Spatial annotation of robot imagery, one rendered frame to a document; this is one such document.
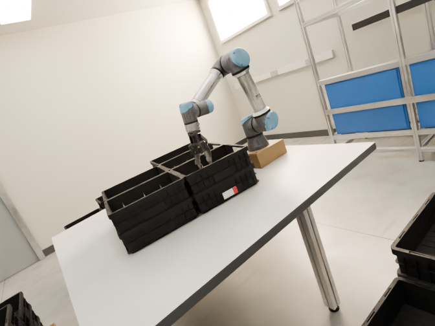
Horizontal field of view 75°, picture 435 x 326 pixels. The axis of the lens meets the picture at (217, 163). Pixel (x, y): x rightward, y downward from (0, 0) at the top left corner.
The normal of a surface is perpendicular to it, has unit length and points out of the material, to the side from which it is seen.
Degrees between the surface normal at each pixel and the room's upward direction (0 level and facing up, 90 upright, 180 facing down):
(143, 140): 90
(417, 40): 90
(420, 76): 90
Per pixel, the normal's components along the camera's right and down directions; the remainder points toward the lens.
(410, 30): -0.75, 0.44
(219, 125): 0.56, 0.02
